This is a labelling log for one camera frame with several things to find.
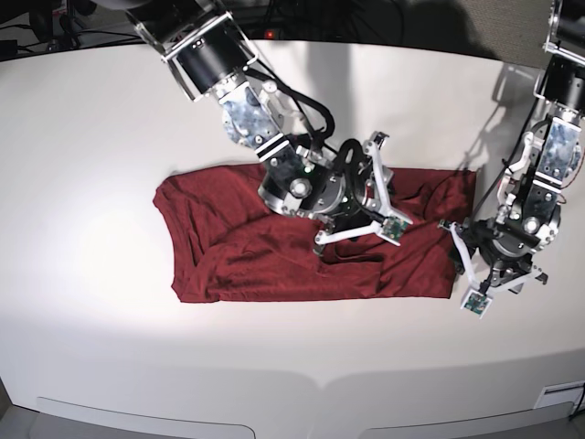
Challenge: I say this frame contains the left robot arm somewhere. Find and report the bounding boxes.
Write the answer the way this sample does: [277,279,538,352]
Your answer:
[440,1,584,305]

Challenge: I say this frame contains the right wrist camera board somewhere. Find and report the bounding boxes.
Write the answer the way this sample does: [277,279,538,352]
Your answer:
[378,217,409,246]

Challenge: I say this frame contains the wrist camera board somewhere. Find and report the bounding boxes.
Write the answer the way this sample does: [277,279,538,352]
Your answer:
[461,289,493,319]
[378,217,409,246]

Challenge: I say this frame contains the black power strip red light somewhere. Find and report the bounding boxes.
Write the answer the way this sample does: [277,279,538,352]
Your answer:
[249,27,285,40]

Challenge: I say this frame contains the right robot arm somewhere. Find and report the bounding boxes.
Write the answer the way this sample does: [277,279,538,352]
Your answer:
[121,1,410,252]

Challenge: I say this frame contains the dark red long-sleeve shirt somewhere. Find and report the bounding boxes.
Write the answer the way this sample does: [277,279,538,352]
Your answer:
[154,164,476,303]

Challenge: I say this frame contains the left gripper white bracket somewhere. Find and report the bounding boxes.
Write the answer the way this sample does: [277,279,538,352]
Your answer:
[439,220,548,296]

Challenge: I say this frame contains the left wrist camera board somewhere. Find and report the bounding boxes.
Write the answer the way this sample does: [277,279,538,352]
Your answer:
[461,289,493,319]

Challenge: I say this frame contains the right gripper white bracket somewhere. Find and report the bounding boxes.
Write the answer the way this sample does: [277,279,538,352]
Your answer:
[314,131,411,253]

